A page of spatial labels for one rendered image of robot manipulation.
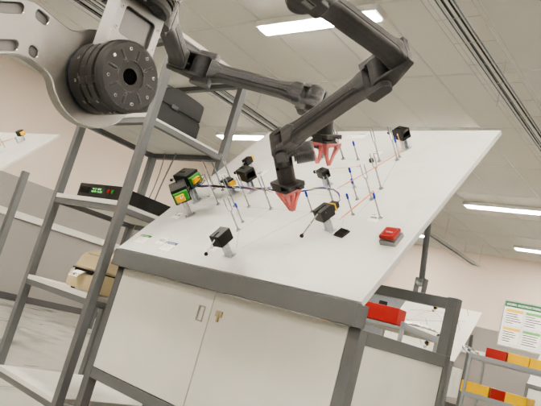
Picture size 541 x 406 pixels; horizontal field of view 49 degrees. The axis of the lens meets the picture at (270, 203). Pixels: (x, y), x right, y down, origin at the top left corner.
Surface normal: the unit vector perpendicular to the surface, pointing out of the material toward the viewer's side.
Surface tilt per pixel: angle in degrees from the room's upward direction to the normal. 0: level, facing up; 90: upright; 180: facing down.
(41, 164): 90
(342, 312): 90
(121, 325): 90
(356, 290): 50
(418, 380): 90
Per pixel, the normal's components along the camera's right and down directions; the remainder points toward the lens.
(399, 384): 0.74, 0.07
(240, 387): -0.62, -0.31
